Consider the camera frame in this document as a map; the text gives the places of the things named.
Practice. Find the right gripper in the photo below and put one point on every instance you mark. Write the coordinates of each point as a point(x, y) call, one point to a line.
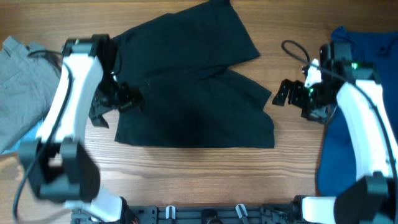
point(298, 97)

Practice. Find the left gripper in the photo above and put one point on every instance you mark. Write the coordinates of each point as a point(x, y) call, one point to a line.
point(104, 101)

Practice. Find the black t-shirt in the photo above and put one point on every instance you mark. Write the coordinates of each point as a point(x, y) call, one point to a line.
point(181, 62)

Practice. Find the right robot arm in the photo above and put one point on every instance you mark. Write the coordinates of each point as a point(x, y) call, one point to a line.
point(332, 81)

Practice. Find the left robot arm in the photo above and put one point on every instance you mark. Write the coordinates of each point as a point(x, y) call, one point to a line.
point(56, 164)

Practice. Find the grey folded trousers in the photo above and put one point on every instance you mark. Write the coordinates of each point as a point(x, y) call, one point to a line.
point(29, 80)

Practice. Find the light blue jeans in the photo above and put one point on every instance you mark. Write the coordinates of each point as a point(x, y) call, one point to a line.
point(29, 136)

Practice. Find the blue shirt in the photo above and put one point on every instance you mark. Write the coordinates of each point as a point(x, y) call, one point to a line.
point(337, 170)

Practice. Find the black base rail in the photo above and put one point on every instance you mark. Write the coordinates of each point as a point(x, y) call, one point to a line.
point(261, 214)

